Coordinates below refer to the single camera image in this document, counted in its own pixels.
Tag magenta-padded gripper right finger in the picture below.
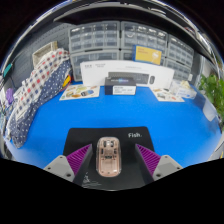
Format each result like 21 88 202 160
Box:
134 143 184 186

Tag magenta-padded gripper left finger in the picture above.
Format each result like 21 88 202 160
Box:
43 143 95 188

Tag transparent pink computer mouse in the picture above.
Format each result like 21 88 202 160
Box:
95 136 122 178

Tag black mouse pad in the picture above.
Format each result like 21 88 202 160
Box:
63 125 155 191

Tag colourful picture card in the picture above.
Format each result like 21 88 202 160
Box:
59 83 100 101
150 86 185 103

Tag white blue tissue box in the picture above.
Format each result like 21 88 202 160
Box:
169 79 198 100

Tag small yellow object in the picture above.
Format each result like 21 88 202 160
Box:
63 74 73 88

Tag small purple object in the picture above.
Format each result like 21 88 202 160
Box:
5 88 15 105

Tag green potted plant white pot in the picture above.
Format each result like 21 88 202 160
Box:
198 73 224 131

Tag small black box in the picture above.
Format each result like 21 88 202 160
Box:
104 77 137 96

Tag red blue checked white cloth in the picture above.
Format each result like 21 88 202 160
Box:
14 48 70 111

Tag long white keyboard box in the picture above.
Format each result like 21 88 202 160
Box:
79 59 175 90

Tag yellow sign card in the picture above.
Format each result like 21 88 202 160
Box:
133 44 163 66

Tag white wicker basket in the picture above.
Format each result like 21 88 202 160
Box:
32 41 58 66

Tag teal wall-mounted holder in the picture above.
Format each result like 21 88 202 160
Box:
2 63 14 77

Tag dark wall shelf unit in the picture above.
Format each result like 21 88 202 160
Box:
53 3 214 51

